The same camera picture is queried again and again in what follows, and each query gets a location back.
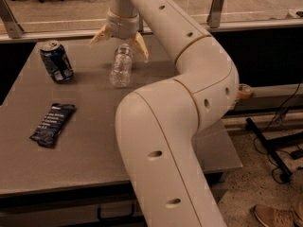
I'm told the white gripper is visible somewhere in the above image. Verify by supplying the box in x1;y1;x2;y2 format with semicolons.
90;10;149;62

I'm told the clear plastic water bottle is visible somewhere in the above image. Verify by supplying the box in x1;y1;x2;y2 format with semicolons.
110;44;133;88

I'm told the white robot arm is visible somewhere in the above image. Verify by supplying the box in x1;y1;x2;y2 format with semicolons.
94;0;239;227

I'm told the blue soda can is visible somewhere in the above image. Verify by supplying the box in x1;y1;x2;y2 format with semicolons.
40;40;74;82

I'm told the dark blue snack packet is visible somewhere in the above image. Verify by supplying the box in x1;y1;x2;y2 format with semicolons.
29;103;76;148

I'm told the orange tape roll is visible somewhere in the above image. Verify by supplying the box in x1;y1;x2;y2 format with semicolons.
237;83;253;98

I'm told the grey table drawer front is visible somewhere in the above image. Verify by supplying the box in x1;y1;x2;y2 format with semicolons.
0;194;145;227

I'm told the tan sneaker shoe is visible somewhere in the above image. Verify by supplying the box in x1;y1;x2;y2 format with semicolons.
254;204;303;227

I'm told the right metal glass bracket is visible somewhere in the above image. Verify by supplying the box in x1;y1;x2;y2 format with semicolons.
206;0;224;28

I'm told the metal glass bracket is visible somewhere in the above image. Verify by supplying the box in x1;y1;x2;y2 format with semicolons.
206;0;224;28
0;0;24;39

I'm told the left metal glass bracket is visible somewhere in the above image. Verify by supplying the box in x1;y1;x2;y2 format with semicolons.
0;0;24;39

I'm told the black drawer handle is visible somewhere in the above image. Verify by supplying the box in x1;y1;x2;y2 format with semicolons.
97;203;134;222

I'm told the black floor stand frame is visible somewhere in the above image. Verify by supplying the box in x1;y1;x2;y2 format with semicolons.
245;118;303;183

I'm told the black floor cable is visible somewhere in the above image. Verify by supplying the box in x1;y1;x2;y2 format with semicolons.
252;82;303;185

